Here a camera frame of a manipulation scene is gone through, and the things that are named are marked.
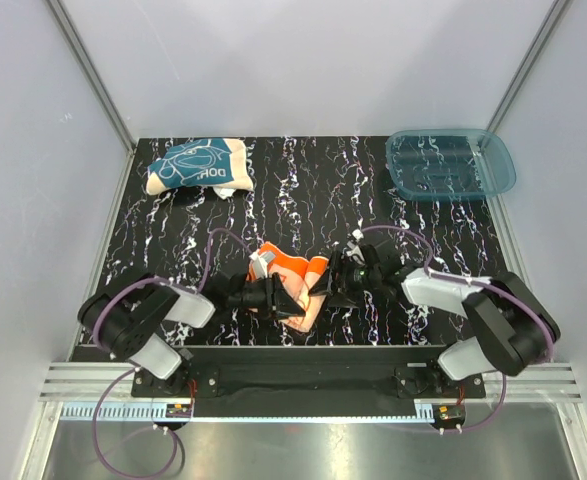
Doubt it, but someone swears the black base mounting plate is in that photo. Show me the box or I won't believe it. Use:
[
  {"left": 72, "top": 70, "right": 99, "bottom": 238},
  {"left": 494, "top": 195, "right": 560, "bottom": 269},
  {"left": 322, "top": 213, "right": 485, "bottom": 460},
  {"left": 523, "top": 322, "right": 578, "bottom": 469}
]
[{"left": 132, "top": 346, "right": 486, "bottom": 421}]

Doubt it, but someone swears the teal Doraemon towel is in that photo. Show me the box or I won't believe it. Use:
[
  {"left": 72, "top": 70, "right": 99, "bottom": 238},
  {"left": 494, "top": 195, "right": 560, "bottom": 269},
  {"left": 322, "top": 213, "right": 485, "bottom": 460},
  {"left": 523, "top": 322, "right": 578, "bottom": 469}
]
[{"left": 145, "top": 138, "right": 254, "bottom": 199}]

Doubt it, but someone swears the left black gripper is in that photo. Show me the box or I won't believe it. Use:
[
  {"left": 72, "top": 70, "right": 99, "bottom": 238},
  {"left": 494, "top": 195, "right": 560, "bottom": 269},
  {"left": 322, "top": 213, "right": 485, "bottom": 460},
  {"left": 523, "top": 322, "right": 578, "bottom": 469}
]
[{"left": 227, "top": 273, "right": 304, "bottom": 321}]

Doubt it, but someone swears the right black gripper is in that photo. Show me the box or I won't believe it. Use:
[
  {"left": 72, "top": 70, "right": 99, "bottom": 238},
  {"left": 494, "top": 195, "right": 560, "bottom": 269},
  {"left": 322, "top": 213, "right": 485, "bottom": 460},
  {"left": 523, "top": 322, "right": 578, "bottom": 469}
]
[{"left": 308, "top": 250, "right": 382, "bottom": 309}]

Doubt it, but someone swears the blue transparent plastic tray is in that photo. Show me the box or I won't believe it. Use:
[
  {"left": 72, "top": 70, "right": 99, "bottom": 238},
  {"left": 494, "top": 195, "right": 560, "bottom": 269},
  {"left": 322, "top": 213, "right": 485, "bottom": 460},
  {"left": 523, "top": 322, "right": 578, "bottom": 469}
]
[{"left": 385, "top": 128, "right": 517, "bottom": 202}]

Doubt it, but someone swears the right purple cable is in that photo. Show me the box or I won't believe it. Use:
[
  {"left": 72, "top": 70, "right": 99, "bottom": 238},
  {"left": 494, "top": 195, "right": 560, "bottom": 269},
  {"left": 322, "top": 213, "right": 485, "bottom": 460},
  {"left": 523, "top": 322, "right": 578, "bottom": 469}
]
[{"left": 353, "top": 224, "right": 556, "bottom": 434}]

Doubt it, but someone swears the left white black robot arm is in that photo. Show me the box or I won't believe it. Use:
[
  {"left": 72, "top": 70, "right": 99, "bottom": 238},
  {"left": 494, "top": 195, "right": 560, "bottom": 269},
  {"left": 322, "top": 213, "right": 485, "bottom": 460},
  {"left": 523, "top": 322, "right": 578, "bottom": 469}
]
[{"left": 77, "top": 267, "right": 305, "bottom": 396}]

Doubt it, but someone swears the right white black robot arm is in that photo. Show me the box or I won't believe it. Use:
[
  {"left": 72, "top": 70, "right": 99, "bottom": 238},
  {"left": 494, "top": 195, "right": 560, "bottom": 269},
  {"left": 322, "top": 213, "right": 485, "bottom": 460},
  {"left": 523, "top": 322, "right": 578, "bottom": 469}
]
[{"left": 309, "top": 245, "right": 561, "bottom": 397}]

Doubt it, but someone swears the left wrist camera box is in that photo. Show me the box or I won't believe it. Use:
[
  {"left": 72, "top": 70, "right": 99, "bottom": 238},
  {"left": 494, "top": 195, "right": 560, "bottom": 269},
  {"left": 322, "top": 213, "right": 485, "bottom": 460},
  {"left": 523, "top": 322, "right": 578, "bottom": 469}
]
[{"left": 249, "top": 251, "right": 276, "bottom": 280}]

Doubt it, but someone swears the aluminium rail frame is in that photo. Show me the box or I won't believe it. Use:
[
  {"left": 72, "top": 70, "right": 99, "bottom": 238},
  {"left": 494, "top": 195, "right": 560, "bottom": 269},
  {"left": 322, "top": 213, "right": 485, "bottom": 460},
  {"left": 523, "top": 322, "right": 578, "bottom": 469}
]
[{"left": 40, "top": 362, "right": 582, "bottom": 403}]

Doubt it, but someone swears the orange Doraemon towel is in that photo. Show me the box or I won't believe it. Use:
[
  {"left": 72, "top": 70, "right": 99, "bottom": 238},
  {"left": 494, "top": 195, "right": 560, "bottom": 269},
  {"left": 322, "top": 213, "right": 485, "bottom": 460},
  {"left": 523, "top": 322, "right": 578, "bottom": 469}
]
[{"left": 256, "top": 242, "right": 327, "bottom": 333}]

